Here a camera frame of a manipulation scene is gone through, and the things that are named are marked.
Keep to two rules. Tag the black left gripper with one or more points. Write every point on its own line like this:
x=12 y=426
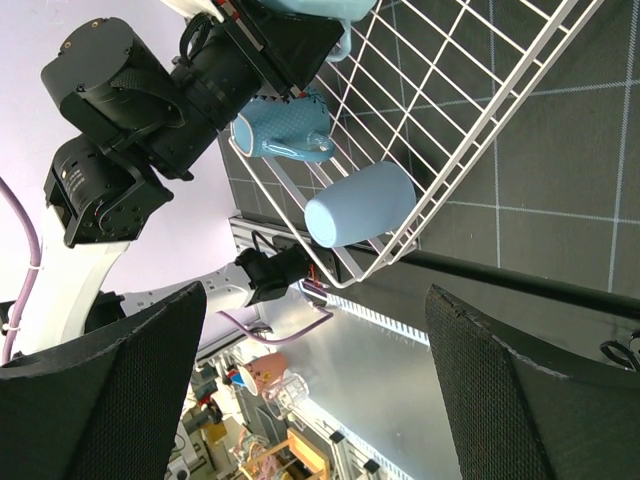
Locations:
x=136 y=118

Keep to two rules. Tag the light blue plastic cup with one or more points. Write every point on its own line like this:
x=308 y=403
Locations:
x=361 y=206

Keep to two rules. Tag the white slotted cable duct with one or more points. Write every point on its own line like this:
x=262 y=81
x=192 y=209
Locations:
x=383 y=321

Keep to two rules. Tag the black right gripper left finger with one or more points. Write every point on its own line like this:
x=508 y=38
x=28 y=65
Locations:
x=107 y=404

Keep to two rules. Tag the pink background mug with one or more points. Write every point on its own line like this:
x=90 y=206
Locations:
x=263 y=372

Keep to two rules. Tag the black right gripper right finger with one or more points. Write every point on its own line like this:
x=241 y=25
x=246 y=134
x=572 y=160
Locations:
x=521 y=408

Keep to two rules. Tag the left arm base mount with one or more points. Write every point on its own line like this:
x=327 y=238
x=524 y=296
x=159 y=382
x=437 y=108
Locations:
x=306 y=262

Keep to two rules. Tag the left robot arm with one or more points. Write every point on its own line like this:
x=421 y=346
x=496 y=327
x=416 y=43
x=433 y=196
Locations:
x=89 y=224

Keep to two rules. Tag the black grid mat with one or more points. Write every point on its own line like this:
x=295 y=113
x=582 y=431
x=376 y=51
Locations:
x=556 y=195

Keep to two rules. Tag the white wire dish rack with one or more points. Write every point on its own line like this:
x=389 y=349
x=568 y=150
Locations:
x=428 y=86

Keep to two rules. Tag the blue glazed ceramic mug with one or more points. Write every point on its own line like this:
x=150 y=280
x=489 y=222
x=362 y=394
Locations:
x=296 y=129

